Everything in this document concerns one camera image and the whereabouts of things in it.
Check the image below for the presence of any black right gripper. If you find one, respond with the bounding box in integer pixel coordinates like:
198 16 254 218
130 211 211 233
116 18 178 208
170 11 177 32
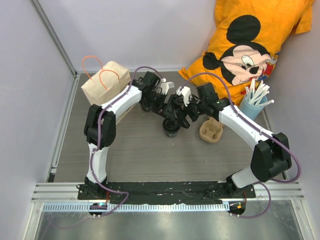
175 93 207 129

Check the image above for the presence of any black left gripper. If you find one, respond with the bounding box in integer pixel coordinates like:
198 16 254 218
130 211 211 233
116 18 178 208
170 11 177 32
143 91 175 120

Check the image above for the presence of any translucent single black cup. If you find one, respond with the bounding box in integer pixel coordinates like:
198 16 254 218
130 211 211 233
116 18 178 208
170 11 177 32
164 130 178 138

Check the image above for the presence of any black coffee cup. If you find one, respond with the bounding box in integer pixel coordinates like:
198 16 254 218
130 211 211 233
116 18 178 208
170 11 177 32
140 103 152 112

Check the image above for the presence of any printed paper takeout bag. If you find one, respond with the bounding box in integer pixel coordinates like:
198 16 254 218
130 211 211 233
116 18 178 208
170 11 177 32
80 55 133 125

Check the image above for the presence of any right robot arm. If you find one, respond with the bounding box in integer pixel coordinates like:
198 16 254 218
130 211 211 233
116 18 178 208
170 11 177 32
176 83 292 198

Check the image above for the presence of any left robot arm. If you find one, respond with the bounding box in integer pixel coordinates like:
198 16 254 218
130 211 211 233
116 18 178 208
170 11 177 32
77 71 175 200

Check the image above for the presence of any blue straw holder cup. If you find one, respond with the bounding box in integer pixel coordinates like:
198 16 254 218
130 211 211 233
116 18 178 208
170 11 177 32
238 97 265 120

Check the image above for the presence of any white wrapped straws bundle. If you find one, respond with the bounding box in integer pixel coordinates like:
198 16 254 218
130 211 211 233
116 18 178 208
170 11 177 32
244 79 275 107

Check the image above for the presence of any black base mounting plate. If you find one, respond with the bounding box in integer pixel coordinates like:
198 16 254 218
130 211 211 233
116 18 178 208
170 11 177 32
76 180 256 205

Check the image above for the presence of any orange Mickey Mouse pillow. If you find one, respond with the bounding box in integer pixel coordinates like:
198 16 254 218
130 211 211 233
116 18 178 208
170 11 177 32
179 0 314 105

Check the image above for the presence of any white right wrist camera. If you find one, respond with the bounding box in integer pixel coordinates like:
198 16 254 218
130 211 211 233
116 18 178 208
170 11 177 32
176 86 192 107

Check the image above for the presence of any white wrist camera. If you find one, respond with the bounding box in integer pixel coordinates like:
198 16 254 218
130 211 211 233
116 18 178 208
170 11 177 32
160 78 175 95
176 86 192 107

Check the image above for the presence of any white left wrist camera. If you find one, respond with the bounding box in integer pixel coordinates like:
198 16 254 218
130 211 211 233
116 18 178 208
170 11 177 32
160 78 175 95

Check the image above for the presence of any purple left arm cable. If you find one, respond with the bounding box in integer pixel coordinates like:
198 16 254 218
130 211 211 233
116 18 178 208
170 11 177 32
89 66 167 217

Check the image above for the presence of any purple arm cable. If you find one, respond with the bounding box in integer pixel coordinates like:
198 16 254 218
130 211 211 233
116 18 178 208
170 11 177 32
89 66 167 217
178 72 302 219

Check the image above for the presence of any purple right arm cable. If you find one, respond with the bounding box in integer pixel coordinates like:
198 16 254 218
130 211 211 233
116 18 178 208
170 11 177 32
178 72 302 219

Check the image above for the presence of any white slotted cable duct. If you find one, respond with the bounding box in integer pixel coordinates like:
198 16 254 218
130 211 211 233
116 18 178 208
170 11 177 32
42 201 230 213

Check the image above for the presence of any aluminium corner frame post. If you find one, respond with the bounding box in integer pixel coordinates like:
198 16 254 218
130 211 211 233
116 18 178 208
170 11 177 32
29 0 77 77

